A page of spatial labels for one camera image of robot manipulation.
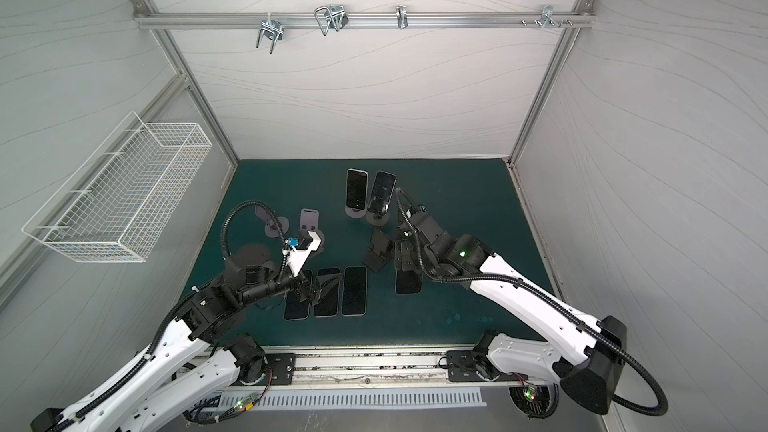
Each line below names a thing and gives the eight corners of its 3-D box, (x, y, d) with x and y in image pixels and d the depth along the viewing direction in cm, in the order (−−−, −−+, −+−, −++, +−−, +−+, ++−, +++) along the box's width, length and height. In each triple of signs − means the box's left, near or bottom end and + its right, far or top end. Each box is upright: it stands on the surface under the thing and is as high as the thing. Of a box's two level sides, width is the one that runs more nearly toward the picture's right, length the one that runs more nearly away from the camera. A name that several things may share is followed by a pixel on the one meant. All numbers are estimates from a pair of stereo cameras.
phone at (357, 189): (349, 215, 106) (344, 184, 93) (351, 200, 110) (346, 168, 97) (368, 215, 106) (365, 184, 93) (369, 200, 110) (367, 168, 97)
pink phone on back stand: (372, 214, 107) (369, 188, 95) (379, 196, 112) (378, 169, 101) (389, 219, 105) (389, 193, 94) (396, 200, 111) (397, 173, 100)
